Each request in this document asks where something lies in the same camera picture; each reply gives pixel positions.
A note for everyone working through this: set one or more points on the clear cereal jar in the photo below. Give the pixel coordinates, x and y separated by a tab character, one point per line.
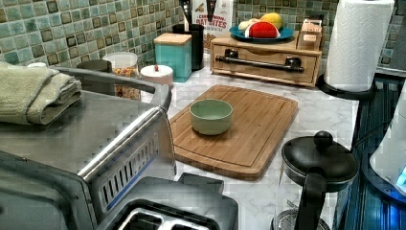
124	64

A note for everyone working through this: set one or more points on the white round lidded dish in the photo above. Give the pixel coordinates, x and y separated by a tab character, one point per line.
158	73

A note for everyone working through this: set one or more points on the black utensil holder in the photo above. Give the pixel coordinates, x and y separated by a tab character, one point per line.
197	32

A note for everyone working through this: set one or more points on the cinnamon oat bites cereal box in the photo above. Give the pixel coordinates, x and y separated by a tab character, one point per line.
215	16

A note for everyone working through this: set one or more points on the black french press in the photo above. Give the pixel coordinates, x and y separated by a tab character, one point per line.
312	168

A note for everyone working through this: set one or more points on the black paper towel holder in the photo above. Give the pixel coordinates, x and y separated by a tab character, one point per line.
343	94

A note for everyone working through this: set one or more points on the black two-slot toaster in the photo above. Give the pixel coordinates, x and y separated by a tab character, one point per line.
193	202

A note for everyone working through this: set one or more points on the toy watermelon slice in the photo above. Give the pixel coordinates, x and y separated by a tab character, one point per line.
262	30

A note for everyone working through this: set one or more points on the wooden drawer box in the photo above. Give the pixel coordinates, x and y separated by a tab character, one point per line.
271	53

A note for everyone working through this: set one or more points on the black drawer handle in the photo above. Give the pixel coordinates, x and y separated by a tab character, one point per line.
291	64

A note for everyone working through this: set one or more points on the teal canister with wooden lid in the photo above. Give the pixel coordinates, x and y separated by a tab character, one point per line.
175	51

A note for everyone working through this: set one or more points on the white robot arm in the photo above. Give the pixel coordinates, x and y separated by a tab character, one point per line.
389	160

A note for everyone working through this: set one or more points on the white paper towel roll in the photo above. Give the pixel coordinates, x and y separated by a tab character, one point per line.
356	41

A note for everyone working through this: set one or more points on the silver toaster oven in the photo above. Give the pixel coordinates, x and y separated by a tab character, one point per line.
69	174

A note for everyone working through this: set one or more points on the toy lemon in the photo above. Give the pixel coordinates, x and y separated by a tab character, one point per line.
273	18

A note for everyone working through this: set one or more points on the tea bag box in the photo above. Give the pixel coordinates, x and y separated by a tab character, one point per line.
310	35

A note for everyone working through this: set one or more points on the folded beige towel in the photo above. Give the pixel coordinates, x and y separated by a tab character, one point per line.
35	95

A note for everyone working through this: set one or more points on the green ceramic bowl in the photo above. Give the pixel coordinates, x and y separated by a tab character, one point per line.
211	116

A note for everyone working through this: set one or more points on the blue plate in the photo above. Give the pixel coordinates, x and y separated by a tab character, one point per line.
286	34

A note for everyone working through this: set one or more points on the bamboo cutting board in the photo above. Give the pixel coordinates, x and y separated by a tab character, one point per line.
259	123

